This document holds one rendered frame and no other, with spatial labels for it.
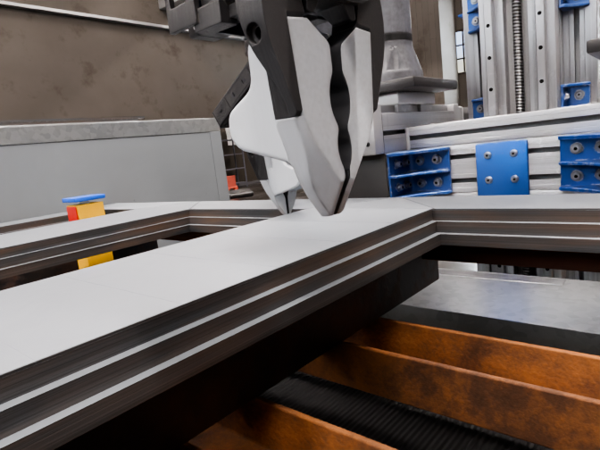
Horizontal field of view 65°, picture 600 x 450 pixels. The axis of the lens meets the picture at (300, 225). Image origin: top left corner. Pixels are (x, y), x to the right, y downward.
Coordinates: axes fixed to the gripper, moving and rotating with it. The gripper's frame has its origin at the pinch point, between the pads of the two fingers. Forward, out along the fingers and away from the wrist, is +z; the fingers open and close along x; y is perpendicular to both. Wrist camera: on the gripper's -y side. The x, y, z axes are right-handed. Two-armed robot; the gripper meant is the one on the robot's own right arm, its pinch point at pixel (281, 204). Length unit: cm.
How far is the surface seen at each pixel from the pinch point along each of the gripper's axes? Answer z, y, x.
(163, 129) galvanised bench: -16, -70, 31
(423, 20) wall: -252, -453, 1002
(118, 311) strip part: 1.0, 16.4, -31.6
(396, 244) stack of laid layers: 2.9, 20.2, -6.2
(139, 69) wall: -243, -1036, 629
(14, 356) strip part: 1.0, 17.7, -37.5
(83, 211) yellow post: 0.2, -48.3, -4.5
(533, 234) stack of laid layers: 3.4, 29.8, 2.1
